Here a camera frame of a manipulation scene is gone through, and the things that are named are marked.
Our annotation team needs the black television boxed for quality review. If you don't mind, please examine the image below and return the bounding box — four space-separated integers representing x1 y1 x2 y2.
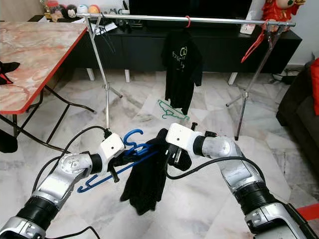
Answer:
129 0 252 15

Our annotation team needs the grey fabric sofa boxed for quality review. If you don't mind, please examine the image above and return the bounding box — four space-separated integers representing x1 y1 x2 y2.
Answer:
277 60 319 145

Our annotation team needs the black mouse plush toy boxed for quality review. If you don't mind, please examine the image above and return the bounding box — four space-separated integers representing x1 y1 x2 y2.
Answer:
64 5 77 19

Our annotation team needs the red figurine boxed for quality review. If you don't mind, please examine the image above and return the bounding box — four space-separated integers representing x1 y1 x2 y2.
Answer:
262 0 300 23

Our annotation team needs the red plastic stool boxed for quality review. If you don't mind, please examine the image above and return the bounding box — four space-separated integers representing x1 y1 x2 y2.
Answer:
297 202 319 221

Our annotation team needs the black tv console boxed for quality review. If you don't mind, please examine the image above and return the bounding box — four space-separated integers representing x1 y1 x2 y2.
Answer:
30 15 302 83

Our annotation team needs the black hanger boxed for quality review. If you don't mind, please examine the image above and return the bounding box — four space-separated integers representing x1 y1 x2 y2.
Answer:
95 20 118 53

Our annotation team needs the black red folded garment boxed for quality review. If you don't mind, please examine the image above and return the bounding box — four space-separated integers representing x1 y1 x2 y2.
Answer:
0 61 20 85

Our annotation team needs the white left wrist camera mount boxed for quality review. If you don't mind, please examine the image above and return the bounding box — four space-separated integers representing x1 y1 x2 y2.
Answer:
99 133 126 161

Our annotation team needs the blue plastic hanger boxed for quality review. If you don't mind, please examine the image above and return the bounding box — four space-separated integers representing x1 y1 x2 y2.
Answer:
77 128 155 194

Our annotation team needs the black shirt green logo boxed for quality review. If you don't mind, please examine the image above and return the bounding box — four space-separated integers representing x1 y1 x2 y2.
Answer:
162 28 204 115
120 128 180 216

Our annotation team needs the marble folding table red edge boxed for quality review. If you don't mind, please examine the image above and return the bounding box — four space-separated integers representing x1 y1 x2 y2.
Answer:
0 21 95 152

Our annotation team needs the red cushion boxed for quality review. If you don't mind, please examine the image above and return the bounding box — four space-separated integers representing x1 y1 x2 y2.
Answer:
310 57 319 103

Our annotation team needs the beige wooden cabinet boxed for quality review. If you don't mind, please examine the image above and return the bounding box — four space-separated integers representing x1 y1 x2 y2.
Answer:
0 0 48 23

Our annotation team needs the white tissue box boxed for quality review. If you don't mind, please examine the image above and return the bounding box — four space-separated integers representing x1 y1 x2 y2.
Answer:
239 21 255 35

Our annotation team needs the silver clothes rack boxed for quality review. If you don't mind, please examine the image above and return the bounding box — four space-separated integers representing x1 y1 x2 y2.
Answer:
77 12 296 141

